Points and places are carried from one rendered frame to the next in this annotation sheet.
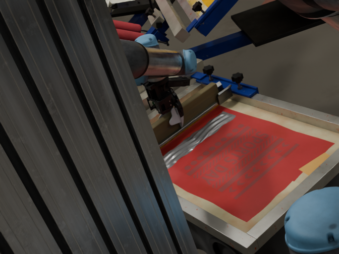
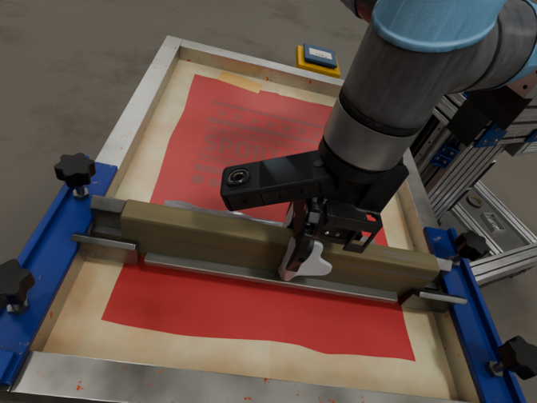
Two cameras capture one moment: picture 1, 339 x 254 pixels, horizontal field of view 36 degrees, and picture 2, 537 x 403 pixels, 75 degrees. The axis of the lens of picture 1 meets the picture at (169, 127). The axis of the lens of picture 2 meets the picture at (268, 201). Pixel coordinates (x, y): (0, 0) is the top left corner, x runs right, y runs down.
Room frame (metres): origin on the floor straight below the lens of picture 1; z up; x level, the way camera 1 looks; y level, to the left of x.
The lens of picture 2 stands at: (1.91, 0.01, 1.39)
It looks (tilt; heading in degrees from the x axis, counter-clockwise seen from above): 46 degrees down; 198
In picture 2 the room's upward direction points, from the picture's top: 20 degrees clockwise
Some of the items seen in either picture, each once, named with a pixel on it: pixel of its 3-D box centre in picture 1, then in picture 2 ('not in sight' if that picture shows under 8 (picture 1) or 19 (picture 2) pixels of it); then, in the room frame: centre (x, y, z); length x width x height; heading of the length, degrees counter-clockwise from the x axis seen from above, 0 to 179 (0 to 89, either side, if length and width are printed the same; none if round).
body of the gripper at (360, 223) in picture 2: (161, 93); (340, 192); (1.61, -0.01, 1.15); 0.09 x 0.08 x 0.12; 120
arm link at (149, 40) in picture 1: (149, 53); (416, 45); (1.61, -0.02, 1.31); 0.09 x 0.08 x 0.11; 154
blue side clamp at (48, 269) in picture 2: (226, 89); (58, 256); (1.79, -0.26, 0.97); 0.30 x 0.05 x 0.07; 30
